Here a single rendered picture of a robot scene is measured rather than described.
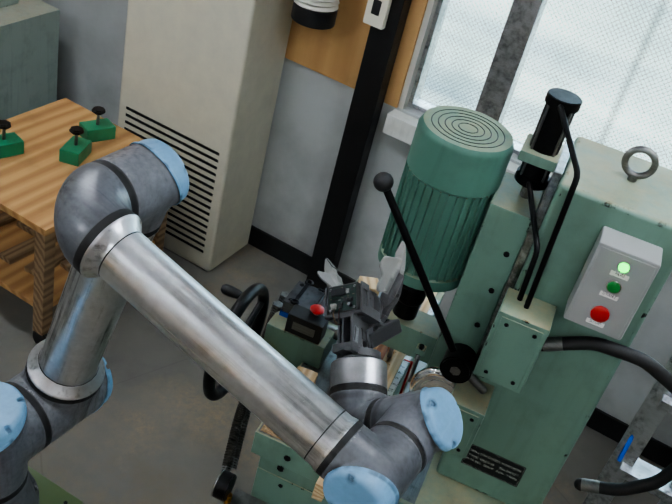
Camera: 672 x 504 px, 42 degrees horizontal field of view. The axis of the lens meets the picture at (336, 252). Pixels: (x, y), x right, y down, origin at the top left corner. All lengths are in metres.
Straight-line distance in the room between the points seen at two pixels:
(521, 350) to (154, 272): 0.65
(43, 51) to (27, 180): 0.94
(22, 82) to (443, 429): 2.84
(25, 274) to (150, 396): 0.60
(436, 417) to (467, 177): 0.47
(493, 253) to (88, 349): 0.75
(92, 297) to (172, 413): 1.44
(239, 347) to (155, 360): 1.93
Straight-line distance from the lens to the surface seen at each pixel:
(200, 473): 2.79
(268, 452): 1.72
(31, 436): 1.75
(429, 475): 1.87
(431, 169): 1.51
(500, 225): 1.54
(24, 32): 3.68
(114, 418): 2.91
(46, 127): 3.28
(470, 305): 1.64
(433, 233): 1.57
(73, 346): 1.65
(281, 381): 1.17
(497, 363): 1.55
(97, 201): 1.27
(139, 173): 1.34
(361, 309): 1.35
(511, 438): 1.76
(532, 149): 1.53
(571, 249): 1.50
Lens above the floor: 2.15
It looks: 35 degrees down
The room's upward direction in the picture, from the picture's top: 15 degrees clockwise
